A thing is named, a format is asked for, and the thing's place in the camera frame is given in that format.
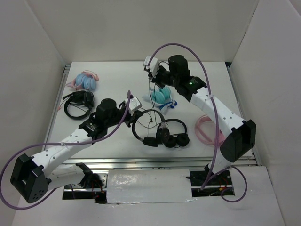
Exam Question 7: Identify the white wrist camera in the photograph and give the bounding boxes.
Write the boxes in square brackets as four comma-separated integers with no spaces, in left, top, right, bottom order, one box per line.
[128,97,142,116]
[143,56,159,78]

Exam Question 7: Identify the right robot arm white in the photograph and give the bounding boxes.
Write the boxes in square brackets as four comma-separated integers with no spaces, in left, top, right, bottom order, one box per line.
[143,55,256,185]

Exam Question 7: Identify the teal white folded headphones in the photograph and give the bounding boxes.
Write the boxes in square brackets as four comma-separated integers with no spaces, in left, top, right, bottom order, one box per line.
[142,86,178,114]

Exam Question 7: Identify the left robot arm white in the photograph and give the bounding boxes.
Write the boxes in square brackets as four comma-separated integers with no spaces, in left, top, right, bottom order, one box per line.
[10,97,142,203]

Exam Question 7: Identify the black small headphones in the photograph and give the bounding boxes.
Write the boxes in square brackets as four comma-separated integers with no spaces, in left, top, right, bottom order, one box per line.
[156,119,190,148]

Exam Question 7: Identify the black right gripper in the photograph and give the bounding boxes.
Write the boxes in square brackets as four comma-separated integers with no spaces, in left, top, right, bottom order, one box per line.
[149,65,179,89]

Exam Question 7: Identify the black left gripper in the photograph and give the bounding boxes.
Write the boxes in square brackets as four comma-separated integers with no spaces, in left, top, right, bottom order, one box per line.
[105,105,143,128]

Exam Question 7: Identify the blue pink headphones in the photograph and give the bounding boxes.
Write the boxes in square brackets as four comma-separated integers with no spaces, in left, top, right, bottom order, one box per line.
[65,70,99,91]

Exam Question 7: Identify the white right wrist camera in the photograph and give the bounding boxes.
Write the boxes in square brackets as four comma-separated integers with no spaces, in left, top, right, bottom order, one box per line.
[143,56,159,78]

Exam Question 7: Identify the aluminium frame rail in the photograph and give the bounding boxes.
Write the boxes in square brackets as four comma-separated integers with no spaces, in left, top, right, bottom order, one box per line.
[47,63,261,170]

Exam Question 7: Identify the black wired headphones taped band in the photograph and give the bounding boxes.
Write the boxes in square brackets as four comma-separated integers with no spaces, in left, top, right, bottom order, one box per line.
[131,108,170,147]

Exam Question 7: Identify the white foil covered panel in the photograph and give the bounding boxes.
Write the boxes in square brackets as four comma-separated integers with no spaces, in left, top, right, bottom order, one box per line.
[106,169,192,204]

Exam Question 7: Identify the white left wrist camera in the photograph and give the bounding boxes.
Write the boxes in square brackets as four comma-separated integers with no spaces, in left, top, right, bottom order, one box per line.
[128,97,142,116]

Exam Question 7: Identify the black headset with microphone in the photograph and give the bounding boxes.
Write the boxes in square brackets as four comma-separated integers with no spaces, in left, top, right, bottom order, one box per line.
[58,90,95,121]

